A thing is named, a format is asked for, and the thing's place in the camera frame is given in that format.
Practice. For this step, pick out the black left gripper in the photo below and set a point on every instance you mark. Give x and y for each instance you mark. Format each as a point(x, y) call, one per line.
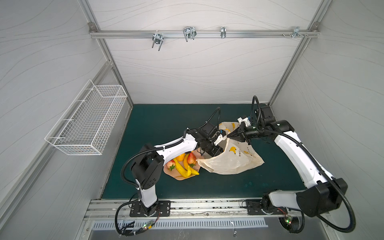
point(216, 152)

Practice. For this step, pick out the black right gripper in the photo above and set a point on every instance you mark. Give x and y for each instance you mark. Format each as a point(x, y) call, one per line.
point(240, 133)

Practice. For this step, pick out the cream banana print plastic bag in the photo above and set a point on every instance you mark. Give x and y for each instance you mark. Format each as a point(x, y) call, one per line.
point(236, 158)

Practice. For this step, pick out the yellow mango fruit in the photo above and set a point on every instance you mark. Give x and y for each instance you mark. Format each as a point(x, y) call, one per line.
point(180, 158)

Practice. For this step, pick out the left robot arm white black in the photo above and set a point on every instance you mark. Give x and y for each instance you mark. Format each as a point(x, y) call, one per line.
point(143, 170)

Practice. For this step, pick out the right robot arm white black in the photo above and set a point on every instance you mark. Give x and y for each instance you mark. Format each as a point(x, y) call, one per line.
point(323, 192)

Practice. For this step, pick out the yellow banana right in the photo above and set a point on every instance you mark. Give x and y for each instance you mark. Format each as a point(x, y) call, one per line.
point(190, 168)

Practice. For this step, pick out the yellow banana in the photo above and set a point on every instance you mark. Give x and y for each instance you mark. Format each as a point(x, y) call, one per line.
point(190, 168)
point(184, 173)

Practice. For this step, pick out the yellow banana left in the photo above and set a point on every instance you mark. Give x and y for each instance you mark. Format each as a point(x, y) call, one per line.
point(184, 173)

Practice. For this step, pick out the red peach left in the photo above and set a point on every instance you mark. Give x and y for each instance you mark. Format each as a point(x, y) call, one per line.
point(171, 165)

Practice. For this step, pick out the green table mat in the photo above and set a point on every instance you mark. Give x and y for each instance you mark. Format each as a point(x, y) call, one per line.
point(159, 124)

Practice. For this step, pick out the white vent grille strip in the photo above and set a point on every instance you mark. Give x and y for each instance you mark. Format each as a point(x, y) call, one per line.
point(173, 224)

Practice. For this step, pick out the metal u-bolt clamp middle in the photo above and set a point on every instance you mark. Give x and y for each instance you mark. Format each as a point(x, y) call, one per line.
point(189, 33)

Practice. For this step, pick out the metal u-bolt clamp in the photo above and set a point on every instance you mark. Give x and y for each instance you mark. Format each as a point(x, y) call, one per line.
point(189, 33)
point(158, 39)

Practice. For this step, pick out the metal bolt clamp right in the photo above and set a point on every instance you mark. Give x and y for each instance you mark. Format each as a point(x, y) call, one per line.
point(296, 34)

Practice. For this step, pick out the metal u-bolt clamp left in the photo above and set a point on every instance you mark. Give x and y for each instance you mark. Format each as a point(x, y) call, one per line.
point(158, 39)

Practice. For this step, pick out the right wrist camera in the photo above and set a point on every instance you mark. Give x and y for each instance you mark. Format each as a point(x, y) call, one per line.
point(244, 120)

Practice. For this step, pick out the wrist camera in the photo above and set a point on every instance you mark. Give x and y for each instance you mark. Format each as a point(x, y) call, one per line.
point(244, 120)
point(208, 130)

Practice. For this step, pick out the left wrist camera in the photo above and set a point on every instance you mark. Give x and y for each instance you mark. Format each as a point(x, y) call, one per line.
point(208, 130)

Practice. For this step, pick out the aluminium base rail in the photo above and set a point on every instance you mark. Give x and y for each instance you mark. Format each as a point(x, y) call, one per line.
point(179, 209)

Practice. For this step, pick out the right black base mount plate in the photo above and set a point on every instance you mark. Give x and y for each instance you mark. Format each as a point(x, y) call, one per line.
point(258, 207)

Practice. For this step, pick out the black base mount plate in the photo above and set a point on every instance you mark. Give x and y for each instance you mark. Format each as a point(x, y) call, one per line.
point(159, 208)
point(258, 207)

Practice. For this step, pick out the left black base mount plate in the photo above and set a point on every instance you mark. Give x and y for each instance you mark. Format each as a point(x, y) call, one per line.
point(159, 208)

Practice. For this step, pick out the small metal bracket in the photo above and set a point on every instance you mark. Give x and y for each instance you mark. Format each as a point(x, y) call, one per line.
point(223, 32)

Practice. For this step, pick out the white wire basket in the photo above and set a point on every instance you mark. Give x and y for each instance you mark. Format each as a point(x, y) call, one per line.
point(86, 125)

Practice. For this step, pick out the aluminium crossbar rail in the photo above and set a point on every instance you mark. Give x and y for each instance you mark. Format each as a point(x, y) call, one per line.
point(201, 34)

